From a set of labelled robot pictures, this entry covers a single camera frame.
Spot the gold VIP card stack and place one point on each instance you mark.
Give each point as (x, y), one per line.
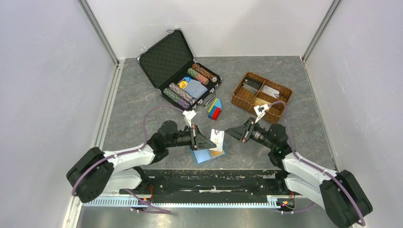
(260, 102)

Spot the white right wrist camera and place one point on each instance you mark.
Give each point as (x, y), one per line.
(260, 111)

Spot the green pink chip stack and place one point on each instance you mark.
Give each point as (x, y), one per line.
(198, 76)

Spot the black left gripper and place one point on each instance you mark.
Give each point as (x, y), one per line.
(198, 140)

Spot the green purple chip stack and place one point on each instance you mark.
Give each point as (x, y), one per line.
(176, 98)

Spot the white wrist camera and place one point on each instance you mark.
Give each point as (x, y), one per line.
(188, 116)
(260, 111)

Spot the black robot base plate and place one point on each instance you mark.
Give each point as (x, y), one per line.
(210, 186)

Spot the white card stack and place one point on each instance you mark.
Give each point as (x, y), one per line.
(270, 91)

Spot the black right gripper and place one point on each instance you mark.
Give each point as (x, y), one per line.
(242, 132)

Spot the woven wicker basket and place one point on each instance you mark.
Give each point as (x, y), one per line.
(243, 98)

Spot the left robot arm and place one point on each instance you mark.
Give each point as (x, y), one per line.
(98, 172)

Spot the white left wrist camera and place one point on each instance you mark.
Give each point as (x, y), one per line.
(188, 116)

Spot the brown orange chip stack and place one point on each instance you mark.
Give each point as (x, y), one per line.
(198, 68)

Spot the colourful toy brick block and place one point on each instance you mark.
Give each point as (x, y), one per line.
(215, 109)

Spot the black poker chip case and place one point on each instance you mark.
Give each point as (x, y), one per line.
(168, 60)

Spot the white cable duct rail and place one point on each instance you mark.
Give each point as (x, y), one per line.
(130, 201)

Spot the white orange VIP card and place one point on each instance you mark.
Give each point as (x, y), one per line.
(217, 137)

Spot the blue playing card deck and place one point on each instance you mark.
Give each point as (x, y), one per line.
(195, 88)

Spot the blue card holder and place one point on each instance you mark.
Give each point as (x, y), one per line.
(203, 156)

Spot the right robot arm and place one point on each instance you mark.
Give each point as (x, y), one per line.
(337, 192)

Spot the dark card stack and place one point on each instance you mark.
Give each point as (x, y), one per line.
(251, 85)

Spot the yellow dealer chip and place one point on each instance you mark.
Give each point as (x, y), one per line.
(183, 84)

